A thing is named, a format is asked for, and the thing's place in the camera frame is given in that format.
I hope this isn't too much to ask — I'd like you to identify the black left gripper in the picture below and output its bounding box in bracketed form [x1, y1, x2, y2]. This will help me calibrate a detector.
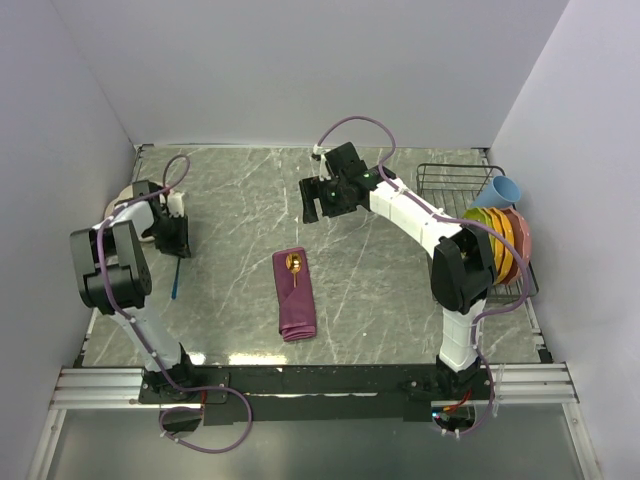
[144, 212, 191, 258]

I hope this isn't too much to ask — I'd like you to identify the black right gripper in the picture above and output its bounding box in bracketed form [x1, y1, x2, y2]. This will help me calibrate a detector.
[299, 173, 357, 224]

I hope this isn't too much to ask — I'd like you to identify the blue metal fork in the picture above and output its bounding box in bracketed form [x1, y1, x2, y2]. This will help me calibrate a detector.
[170, 258, 182, 301]

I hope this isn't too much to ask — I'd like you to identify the gold metal spoon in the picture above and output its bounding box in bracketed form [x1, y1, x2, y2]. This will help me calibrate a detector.
[285, 252, 303, 288]

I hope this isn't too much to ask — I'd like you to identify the purple cloth napkin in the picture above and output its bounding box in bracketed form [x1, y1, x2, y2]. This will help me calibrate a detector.
[272, 247, 317, 342]

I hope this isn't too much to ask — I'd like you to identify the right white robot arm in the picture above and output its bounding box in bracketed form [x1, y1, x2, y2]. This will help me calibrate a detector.
[299, 142, 497, 399]

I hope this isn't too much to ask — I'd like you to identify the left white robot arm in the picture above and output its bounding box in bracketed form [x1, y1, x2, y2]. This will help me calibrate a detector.
[70, 180, 199, 402]

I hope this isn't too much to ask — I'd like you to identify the cream divided ceramic plate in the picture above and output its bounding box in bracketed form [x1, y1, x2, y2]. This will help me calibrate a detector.
[104, 180, 159, 243]

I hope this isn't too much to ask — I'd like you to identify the green scalloped plate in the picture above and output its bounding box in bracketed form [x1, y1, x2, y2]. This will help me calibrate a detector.
[463, 207, 496, 254]

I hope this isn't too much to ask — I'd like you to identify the light blue plastic cup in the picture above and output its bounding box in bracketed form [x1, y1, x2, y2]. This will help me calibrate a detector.
[471, 175, 521, 209]

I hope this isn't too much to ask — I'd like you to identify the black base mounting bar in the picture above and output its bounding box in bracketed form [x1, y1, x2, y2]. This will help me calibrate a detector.
[138, 363, 491, 426]

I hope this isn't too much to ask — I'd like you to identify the orange scalloped plate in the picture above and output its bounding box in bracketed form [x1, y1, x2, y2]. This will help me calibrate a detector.
[484, 207, 514, 284]

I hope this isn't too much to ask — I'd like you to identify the pink scalloped plate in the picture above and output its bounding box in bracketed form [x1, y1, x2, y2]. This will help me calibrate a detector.
[502, 207, 532, 285]

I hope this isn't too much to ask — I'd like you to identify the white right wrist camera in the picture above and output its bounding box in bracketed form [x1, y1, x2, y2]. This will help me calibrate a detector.
[310, 144, 332, 181]

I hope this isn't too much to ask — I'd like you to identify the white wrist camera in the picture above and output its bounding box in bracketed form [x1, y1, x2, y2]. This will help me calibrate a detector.
[166, 190, 186, 218]
[310, 144, 332, 181]

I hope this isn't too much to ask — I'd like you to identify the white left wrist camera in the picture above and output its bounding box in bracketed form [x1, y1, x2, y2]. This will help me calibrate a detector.
[166, 190, 186, 218]

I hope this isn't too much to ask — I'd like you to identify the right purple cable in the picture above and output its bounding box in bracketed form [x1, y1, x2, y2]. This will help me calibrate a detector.
[317, 115, 531, 441]

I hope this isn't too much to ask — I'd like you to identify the black wire dish rack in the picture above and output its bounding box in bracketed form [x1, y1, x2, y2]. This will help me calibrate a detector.
[416, 163, 540, 304]

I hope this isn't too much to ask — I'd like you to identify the aluminium frame rail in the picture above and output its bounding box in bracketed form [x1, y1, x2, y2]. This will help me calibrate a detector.
[49, 364, 578, 410]

